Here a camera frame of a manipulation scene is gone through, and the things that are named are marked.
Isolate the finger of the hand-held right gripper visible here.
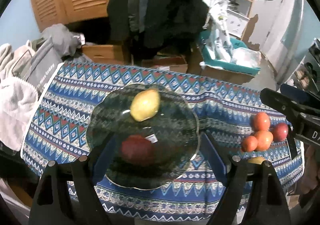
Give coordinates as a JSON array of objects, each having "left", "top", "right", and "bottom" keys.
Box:
[
  {"left": 260, "top": 88, "right": 309, "bottom": 122},
  {"left": 280, "top": 83, "right": 320, "bottom": 108}
]

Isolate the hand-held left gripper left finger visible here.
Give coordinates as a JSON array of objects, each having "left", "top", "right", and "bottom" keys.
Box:
[{"left": 29, "top": 132, "right": 118, "bottom": 225}]

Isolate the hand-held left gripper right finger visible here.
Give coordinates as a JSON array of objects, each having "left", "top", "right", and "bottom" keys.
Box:
[{"left": 201, "top": 132, "right": 292, "bottom": 225}]

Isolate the large orange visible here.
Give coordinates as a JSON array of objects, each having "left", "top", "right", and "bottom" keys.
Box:
[
  {"left": 251, "top": 112, "right": 271, "bottom": 132},
  {"left": 254, "top": 130, "right": 274, "bottom": 152}
]

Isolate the red apple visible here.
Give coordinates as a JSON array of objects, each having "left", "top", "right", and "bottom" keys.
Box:
[
  {"left": 271, "top": 122, "right": 289, "bottom": 142},
  {"left": 120, "top": 135, "right": 157, "bottom": 165}
]

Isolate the small orange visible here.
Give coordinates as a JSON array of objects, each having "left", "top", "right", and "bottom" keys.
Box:
[{"left": 241, "top": 135, "right": 258, "bottom": 152}]

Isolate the yellow lemon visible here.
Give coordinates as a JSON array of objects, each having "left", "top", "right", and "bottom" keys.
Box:
[
  {"left": 130, "top": 89, "right": 160, "bottom": 122},
  {"left": 247, "top": 156, "right": 267, "bottom": 165}
]

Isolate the clear glass plate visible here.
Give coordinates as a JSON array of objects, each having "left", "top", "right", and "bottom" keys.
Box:
[{"left": 86, "top": 82, "right": 200, "bottom": 190}]

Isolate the person's right hand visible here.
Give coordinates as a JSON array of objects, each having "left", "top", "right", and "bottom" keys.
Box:
[{"left": 304, "top": 145, "right": 320, "bottom": 195}]

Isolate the shoe rack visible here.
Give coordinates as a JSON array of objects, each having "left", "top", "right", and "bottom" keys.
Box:
[{"left": 287, "top": 39, "right": 320, "bottom": 90}]

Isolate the silver refrigerator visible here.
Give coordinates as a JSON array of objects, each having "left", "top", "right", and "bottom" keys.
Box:
[{"left": 276, "top": 0, "right": 304, "bottom": 84}]

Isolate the clear plastic bag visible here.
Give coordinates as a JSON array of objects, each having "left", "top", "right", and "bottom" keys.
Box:
[{"left": 231, "top": 47, "right": 262, "bottom": 68}]

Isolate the cardboard box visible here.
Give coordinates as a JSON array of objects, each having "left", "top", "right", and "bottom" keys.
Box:
[
  {"left": 81, "top": 44, "right": 125, "bottom": 65},
  {"left": 141, "top": 56, "right": 188, "bottom": 73},
  {"left": 200, "top": 64, "right": 255, "bottom": 85}
]

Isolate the teal storage bin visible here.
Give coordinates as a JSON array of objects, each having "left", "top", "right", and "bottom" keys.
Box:
[{"left": 200, "top": 31, "right": 262, "bottom": 75}]

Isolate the blue patterned tablecloth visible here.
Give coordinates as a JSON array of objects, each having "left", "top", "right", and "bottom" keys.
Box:
[{"left": 20, "top": 61, "right": 304, "bottom": 217}]

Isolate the white patterned drawer box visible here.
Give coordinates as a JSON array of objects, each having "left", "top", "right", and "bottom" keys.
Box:
[{"left": 226, "top": 10, "right": 250, "bottom": 38}]

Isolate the white towel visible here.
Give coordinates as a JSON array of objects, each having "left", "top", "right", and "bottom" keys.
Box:
[{"left": 0, "top": 77, "right": 39, "bottom": 152}]

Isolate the white printed plastic bag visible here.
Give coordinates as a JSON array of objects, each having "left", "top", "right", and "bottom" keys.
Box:
[{"left": 202, "top": 0, "right": 232, "bottom": 62}]

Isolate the grey fabric bag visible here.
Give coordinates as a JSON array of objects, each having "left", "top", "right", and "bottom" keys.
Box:
[{"left": 26, "top": 39, "right": 63, "bottom": 90}]

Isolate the beige cloth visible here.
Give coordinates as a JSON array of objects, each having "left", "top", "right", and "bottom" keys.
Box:
[{"left": 0, "top": 44, "right": 35, "bottom": 80}]

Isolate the grey jacket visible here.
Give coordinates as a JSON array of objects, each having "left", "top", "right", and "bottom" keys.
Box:
[{"left": 41, "top": 24, "right": 83, "bottom": 58}]

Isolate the black hanging coat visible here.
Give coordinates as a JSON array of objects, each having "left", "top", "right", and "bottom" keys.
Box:
[{"left": 144, "top": 0, "right": 209, "bottom": 49}]

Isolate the dark green hanging coat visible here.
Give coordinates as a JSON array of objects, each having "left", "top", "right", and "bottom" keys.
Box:
[{"left": 107, "top": 0, "right": 133, "bottom": 40}]

